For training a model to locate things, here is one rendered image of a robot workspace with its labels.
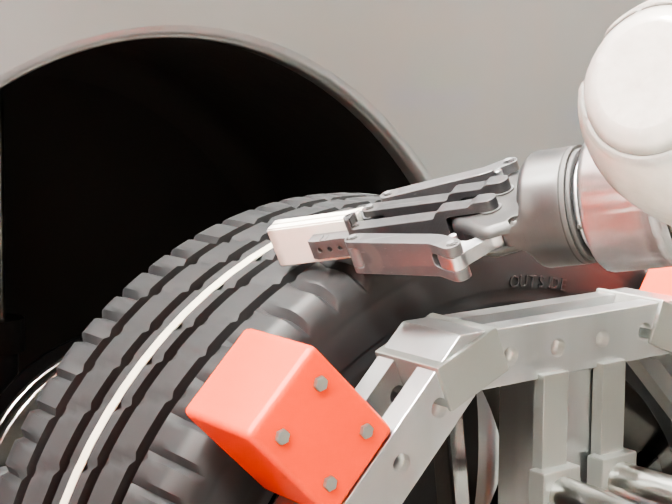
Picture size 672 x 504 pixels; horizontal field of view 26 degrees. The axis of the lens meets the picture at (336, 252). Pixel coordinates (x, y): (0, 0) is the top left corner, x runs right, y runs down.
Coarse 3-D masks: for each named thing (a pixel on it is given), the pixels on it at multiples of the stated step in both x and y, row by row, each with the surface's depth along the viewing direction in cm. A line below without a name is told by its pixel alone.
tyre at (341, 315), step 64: (192, 256) 113; (512, 256) 108; (128, 320) 110; (192, 320) 104; (256, 320) 99; (320, 320) 98; (384, 320) 101; (64, 384) 108; (192, 384) 98; (64, 448) 104; (128, 448) 98; (192, 448) 94
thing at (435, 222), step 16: (448, 208) 94; (464, 208) 93; (480, 208) 92; (496, 208) 92; (352, 224) 98; (368, 224) 97; (384, 224) 96; (400, 224) 95; (416, 224) 95; (432, 224) 94; (448, 224) 94
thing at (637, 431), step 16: (640, 384) 119; (496, 400) 139; (640, 400) 120; (496, 416) 141; (624, 416) 124; (640, 416) 122; (656, 416) 121; (624, 432) 126; (640, 432) 124; (656, 432) 122; (448, 448) 109; (464, 448) 110; (640, 448) 125; (656, 448) 124; (448, 464) 110; (464, 464) 110; (640, 464) 124; (656, 464) 124; (448, 480) 110; (464, 480) 111; (272, 496) 98; (448, 496) 111; (464, 496) 111; (496, 496) 115
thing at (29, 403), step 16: (48, 368) 142; (32, 384) 140; (16, 400) 140; (32, 400) 138; (0, 416) 139; (16, 416) 138; (0, 432) 139; (16, 432) 138; (0, 448) 137; (0, 464) 137
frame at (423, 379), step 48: (624, 288) 112; (432, 336) 96; (480, 336) 95; (528, 336) 98; (576, 336) 101; (624, 336) 104; (384, 384) 96; (432, 384) 93; (480, 384) 96; (432, 432) 94; (384, 480) 92
